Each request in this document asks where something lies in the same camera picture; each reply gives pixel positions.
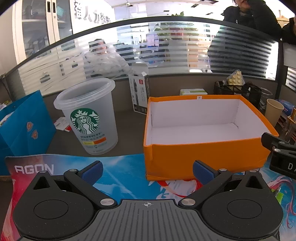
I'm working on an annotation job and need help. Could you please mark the red white cards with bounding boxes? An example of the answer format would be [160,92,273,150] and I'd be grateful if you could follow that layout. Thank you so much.
[54,117,71,132]

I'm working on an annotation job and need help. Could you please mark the green potted plant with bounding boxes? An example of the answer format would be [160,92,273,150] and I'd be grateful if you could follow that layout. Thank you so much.
[155,23,199,37]

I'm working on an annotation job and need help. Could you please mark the grey wall lettering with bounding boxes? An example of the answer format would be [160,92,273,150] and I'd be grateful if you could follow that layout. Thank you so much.
[74,0,114,24]

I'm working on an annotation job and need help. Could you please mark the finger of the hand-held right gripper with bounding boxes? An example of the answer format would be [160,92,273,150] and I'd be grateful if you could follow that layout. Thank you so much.
[261,132,296,153]

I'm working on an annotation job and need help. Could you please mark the striped glass partition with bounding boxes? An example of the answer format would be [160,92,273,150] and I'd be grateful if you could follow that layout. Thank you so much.
[5,16,279,98]

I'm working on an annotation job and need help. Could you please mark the orange cardboard box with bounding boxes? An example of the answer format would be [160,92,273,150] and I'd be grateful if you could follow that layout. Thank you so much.
[143,95,280,181]

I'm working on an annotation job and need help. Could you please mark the black mesh desk organizer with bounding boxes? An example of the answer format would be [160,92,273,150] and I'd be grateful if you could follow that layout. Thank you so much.
[213,81,263,109]

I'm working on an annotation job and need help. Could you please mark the round wire mesh holder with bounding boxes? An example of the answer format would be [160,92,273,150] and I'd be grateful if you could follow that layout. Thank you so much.
[261,88,273,109]

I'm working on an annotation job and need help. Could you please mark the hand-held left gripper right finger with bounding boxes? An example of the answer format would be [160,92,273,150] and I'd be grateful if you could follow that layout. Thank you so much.
[179,159,271,209]

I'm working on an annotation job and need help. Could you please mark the blue tissue pack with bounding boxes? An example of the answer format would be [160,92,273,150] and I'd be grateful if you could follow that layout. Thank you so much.
[277,99,296,115]

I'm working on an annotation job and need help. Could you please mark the gold perfume bottle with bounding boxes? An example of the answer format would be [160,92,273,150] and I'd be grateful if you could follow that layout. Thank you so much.
[283,115,296,144]

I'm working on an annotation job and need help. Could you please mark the grey side partition panel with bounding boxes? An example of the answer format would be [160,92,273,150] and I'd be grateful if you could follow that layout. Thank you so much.
[283,43,296,69]

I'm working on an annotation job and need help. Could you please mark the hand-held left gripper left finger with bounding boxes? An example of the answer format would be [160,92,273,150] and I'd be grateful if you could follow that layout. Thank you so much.
[32,161,118,209]

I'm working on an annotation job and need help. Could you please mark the green white flat box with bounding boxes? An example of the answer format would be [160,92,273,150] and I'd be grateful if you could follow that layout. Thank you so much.
[179,88,208,96]

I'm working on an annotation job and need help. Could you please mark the blue paper bag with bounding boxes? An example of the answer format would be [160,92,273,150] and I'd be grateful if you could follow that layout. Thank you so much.
[0,90,57,175]

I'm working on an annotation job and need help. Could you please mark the yellow building block plate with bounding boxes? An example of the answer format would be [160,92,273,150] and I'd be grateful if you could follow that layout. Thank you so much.
[226,70,246,86]

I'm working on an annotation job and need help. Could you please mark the tan paper cup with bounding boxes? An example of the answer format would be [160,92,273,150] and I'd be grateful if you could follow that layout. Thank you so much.
[264,99,285,127]

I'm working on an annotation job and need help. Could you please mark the beige glass-door cabinet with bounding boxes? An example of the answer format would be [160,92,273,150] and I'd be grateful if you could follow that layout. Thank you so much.
[14,0,74,65]

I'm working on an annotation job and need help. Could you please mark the translucent plastic cup green logo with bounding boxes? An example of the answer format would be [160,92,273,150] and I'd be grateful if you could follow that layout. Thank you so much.
[54,77,119,155]

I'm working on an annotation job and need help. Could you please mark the black pen carton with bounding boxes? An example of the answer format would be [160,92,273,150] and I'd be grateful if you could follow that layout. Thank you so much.
[129,64,151,115]

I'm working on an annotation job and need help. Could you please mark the printed desk mat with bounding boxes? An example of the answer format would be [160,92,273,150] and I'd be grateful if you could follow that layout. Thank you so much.
[5,151,296,241]

